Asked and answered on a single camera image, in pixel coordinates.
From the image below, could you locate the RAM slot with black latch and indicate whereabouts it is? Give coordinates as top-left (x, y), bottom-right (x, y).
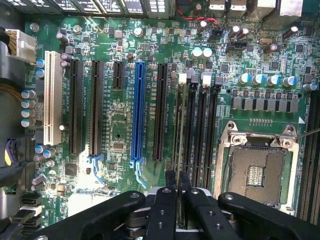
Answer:
top-left (205, 76), bottom-right (224, 190)
top-left (184, 69), bottom-right (201, 186)

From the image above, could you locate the RAM slot with white latch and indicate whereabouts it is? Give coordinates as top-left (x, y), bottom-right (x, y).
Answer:
top-left (196, 72), bottom-right (213, 189)

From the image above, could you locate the long black expansion slot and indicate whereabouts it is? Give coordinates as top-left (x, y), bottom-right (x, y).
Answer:
top-left (86, 59), bottom-right (106, 185)
top-left (68, 59), bottom-right (84, 156)
top-left (152, 63), bottom-right (170, 162)

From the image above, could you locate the blue expansion slot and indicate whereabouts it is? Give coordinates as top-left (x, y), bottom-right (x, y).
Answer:
top-left (129, 61), bottom-right (148, 189)

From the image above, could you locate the RAM memory stick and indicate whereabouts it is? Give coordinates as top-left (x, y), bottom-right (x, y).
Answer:
top-left (172, 72), bottom-right (188, 173)

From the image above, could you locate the short black expansion slot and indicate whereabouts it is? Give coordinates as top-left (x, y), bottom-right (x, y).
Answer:
top-left (111, 61), bottom-right (126, 91)

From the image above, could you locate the white PCI expansion slot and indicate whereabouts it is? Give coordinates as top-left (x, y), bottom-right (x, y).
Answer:
top-left (43, 50), bottom-right (63, 146)

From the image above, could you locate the silver CPU socket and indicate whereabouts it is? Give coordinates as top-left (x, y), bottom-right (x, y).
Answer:
top-left (213, 120), bottom-right (301, 216)

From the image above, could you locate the green motherboard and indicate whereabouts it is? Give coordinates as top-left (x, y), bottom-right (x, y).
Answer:
top-left (23, 13), bottom-right (320, 230)

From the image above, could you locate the row of grey chokes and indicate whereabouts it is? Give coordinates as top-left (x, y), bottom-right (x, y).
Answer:
top-left (231, 96), bottom-right (300, 113)

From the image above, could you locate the black SATA port stack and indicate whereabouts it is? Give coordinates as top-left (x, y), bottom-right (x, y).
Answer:
top-left (19, 193), bottom-right (44, 229)

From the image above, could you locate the metal locking lever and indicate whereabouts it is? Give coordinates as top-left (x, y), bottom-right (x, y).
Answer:
top-left (294, 128), bottom-right (320, 140)

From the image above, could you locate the silver blue capacitor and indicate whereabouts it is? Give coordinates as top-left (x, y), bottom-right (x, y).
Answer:
top-left (21, 108), bottom-right (37, 119)
top-left (238, 73), bottom-right (252, 85)
top-left (191, 47), bottom-right (203, 60)
top-left (21, 89), bottom-right (37, 100)
top-left (302, 82), bottom-right (319, 92)
top-left (251, 74), bottom-right (266, 86)
top-left (201, 47), bottom-right (214, 60)
top-left (266, 74), bottom-right (282, 87)
top-left (282, 75), bottom-right (298, 88)
top-left (21, 117), bottom-right (37, 128)
top-left (21, 99), bottom-right (37, 109)

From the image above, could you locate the silver rear port block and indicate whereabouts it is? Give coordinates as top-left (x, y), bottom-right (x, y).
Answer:
top-left (207, 0), bottom-right (304, 24)

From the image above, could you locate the white power connector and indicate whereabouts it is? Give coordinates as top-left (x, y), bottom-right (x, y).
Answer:
top-left (4, 28), bottom-right (38, 66)

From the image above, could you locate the black connector with purple wires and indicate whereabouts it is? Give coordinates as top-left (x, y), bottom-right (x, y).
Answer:
top-left (3, 136), bottom-right (36, 169)

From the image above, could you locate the braided yellow black cable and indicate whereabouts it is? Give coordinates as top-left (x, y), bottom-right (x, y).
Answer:
top-left (0, 83), bottom-right (24, 104)

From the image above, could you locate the red and black wire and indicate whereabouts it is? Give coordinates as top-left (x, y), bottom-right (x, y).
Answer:
top-left (176, 4), bottom-right (221, 29)

